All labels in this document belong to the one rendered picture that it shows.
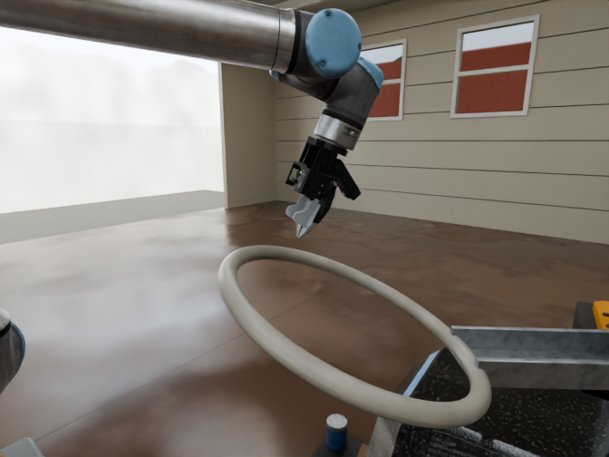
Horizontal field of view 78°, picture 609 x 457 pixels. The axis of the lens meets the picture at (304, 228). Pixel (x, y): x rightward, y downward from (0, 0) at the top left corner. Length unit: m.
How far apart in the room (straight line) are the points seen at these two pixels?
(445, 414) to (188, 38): 0.58
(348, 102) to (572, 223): 6.46
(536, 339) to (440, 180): 6.61
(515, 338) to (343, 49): 0.62
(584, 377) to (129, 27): 0.87
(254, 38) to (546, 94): 6.61
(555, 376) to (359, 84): 0.61
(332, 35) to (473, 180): 6.71
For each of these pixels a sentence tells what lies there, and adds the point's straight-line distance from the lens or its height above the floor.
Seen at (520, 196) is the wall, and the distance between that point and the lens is 7.10.
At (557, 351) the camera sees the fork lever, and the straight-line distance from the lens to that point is 0.92.
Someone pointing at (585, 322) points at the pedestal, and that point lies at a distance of 2.01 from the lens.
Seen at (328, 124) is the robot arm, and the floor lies 1.52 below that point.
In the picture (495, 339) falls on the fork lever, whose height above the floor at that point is 1.11.
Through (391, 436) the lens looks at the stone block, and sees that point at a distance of 1.10.
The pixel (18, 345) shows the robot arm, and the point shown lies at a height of 1.09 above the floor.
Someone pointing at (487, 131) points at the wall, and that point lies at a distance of 7.17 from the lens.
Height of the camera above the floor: 1.48
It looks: 13 degrees down
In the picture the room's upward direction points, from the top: straight up
